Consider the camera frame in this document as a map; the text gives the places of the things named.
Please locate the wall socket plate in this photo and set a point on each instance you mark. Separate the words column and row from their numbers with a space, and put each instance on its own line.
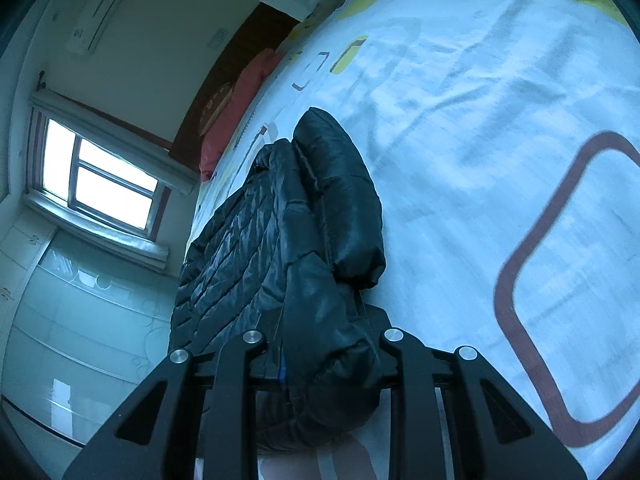
column 218, row 40

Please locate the red pillow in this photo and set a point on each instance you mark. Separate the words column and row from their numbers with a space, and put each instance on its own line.
column 226, row 107

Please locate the bed with patterned sheet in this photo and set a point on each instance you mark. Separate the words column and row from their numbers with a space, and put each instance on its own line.
column 502, row 137

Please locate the white wardrobe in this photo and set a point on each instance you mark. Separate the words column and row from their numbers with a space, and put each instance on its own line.
column 80, row 329

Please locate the left window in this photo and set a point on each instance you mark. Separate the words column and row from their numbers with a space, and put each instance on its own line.
column 82, row 177

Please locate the dark wooden headboard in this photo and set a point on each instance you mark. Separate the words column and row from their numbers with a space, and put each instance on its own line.
column 265, row 27

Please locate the black puffer jacket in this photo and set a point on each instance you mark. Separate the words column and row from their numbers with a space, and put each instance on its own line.
column 302, row 237

